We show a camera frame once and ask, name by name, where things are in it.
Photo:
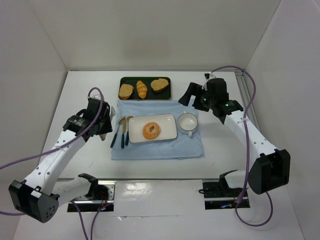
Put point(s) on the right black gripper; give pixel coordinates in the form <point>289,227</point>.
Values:
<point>197,97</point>

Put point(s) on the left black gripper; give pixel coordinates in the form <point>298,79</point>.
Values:
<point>105,122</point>

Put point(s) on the metal serving tongs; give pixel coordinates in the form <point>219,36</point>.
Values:
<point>111,115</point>

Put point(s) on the orange glazed donut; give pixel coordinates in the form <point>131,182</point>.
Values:
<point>151,130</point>

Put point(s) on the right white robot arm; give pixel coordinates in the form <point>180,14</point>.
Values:
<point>269,167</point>

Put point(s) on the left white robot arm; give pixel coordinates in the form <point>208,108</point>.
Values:
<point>38,195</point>

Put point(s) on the bread slice under donut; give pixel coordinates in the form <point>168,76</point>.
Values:
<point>159,85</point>

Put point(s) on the sliced brown bread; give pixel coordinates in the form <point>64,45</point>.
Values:
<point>125,91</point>

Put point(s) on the white round cup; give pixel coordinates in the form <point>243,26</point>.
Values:
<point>187,124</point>

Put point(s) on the dark green tray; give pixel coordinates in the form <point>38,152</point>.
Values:
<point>147,80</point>

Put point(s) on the white rectangular plate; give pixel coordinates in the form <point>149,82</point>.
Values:
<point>166,123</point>

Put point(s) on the golden croissant roll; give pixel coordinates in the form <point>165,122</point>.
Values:
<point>142,89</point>

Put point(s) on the light blue cloth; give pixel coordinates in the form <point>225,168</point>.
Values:
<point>182,147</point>

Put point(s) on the green handled knife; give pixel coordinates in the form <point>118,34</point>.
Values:
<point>116,132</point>

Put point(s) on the green handled fork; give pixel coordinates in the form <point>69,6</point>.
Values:
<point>124,128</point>

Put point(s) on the green handled spoon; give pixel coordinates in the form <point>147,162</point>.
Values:
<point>127,132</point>

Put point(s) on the aluminium frame rail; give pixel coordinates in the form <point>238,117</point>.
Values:
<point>245,94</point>

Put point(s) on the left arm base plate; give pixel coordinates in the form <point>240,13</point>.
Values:
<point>103,199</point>

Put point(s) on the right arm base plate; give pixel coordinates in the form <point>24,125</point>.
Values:
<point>216,198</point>

